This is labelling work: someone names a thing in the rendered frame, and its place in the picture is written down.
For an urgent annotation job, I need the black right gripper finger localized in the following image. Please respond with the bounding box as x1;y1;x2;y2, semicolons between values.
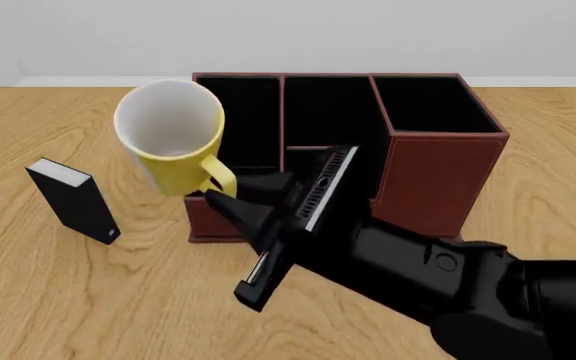
202;187;282;253
237;171;295;211

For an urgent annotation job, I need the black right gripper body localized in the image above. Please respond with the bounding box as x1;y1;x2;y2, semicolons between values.
233;144;361;313

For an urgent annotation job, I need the yellow and white mug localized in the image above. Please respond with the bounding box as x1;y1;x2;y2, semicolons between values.
112;78;240;201

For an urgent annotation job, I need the red-brown desk caddy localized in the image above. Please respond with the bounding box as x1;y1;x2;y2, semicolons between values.
183;72;512;245

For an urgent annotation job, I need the black book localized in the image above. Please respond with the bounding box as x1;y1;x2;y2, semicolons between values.
24;156;122;247

